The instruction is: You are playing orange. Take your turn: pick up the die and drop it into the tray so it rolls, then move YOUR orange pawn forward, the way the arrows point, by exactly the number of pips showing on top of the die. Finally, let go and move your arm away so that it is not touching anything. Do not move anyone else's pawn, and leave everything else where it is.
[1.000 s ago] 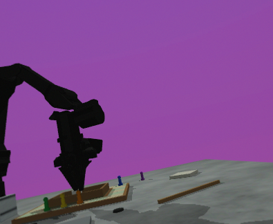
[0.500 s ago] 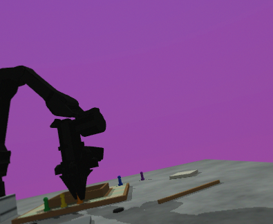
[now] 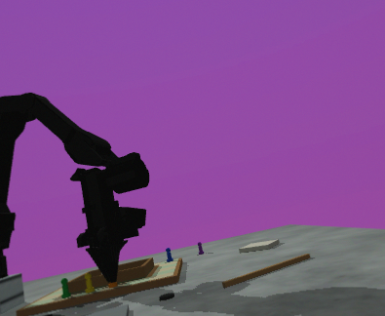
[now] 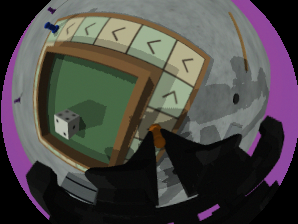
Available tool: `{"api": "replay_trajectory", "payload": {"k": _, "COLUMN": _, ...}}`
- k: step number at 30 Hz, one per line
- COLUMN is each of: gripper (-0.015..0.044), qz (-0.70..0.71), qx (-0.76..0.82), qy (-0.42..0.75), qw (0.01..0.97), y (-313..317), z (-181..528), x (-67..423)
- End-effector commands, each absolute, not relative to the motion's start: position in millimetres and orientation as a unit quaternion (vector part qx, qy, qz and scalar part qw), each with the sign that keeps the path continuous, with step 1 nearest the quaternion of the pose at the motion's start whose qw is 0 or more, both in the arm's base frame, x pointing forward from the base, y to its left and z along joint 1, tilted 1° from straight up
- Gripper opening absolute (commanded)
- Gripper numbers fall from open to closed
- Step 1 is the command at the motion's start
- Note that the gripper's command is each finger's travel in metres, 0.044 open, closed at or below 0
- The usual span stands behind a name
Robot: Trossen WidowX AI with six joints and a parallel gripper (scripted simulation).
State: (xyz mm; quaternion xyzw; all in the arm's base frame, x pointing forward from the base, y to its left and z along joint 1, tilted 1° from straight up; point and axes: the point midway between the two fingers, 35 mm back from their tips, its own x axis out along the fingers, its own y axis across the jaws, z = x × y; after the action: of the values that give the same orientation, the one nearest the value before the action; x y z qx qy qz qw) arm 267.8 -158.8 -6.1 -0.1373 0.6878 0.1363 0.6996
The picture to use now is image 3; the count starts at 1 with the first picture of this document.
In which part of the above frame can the yellow game pawn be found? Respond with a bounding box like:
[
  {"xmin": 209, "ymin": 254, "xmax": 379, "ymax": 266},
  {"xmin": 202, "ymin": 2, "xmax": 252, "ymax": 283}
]
[{"xmin": 85, "ymin": 273, "xmax": 95, "ymax": 293}]

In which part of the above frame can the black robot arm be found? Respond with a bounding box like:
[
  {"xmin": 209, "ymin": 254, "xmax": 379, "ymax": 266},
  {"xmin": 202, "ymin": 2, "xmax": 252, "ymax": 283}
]
[{"xmin": 0, "ymin": 93, "xmax": 149, "ymax": 278}]

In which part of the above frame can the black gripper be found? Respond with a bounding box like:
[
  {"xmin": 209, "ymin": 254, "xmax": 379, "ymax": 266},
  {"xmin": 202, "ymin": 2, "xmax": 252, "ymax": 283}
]
[{"xmin": 77, "ymin": 196, "xmax": 139, "ymax": 283}]

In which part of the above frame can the blue game pawn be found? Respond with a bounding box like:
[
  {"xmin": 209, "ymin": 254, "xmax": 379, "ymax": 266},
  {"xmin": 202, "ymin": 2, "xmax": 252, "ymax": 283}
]
[{"xmin": 166, "ymin": 248, "xmax": 173, "ymax": 262}]

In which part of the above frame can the cream flat rectangular block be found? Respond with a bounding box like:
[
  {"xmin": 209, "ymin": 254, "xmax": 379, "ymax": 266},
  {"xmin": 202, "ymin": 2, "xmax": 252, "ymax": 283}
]
[{"xmin": 239, "ymin": 239, "xmax": 280, "ymax": 253}]

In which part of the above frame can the green pawn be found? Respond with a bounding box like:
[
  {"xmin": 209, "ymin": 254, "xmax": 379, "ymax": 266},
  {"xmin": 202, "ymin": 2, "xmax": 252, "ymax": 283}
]
[{"xmin": 61, "ymin": 278, "xmax": 71, "ymax": 298}]

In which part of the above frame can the brown flat bar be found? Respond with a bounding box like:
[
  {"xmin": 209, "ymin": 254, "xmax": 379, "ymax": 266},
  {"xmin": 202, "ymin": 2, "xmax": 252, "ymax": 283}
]
[{"xmin": 222, "ymin": 254, "xmax": 310, "ymax": 288}]

